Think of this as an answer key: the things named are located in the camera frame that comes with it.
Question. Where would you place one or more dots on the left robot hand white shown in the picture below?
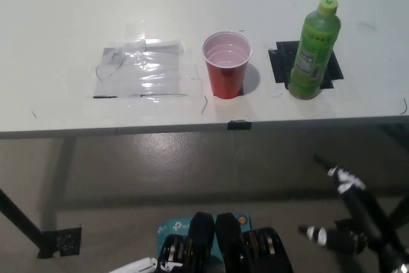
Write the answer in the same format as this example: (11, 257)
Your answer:
(140, 266)

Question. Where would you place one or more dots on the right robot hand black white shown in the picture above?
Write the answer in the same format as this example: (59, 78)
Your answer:
(361, 209)

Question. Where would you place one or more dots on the green tea bottle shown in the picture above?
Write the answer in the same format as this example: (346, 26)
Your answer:
(314, 55)

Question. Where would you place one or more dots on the red plastic cup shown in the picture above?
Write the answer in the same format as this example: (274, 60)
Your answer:
(225, 71)

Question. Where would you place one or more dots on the teal router box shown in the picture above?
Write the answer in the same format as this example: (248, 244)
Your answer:
(174, 226)

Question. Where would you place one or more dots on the short black tape strip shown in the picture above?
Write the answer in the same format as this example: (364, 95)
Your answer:
(239, 124)

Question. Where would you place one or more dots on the large black tape patch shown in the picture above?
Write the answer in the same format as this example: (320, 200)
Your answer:
(282, 65)

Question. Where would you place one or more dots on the taped clear plastic sheet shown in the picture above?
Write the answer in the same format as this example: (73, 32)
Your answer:
(140, 71)

